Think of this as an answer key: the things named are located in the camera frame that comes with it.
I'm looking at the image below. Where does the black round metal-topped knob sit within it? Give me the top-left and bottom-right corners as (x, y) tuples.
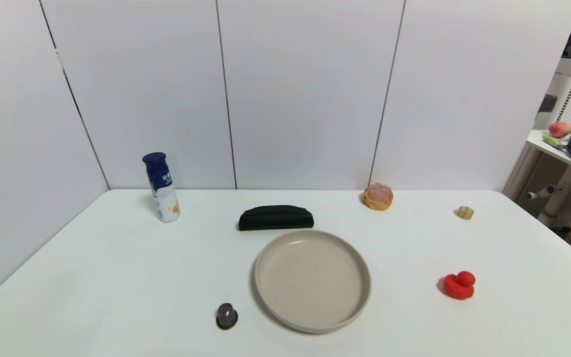
(216, 302), (239, 330)

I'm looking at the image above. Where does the orange pink pastry toy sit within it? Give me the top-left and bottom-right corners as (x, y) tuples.
(363, 182), (395, 211)

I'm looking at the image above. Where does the blue-capped white bottle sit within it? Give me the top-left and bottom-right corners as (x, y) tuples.
(142, 152), (181, 223)

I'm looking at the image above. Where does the white side table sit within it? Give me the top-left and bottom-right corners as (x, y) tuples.
(502, 129), (571, 235)

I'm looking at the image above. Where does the beige round plate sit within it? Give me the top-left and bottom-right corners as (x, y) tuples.
(254, 229), (372, 334)

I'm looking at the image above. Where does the black fabric pouch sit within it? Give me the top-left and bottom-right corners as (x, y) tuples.
(238, 205), (315, 232)

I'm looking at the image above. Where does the red rubber duck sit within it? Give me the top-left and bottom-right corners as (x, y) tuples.
(443, 271), (476, 300)

